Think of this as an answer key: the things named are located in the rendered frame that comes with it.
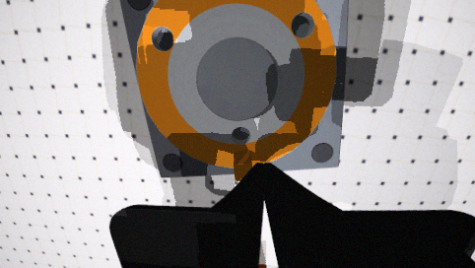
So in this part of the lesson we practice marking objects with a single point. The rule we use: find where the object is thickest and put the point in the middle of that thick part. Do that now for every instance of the orange round plate with holes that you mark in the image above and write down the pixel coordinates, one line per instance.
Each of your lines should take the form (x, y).
(167, 79)

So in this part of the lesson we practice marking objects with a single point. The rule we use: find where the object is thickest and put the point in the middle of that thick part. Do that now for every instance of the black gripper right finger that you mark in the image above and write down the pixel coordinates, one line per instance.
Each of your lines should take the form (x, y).
(309, 232)

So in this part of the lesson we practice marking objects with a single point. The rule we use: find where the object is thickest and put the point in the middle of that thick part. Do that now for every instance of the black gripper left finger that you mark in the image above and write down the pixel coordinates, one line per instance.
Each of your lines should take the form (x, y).
(226, 235)

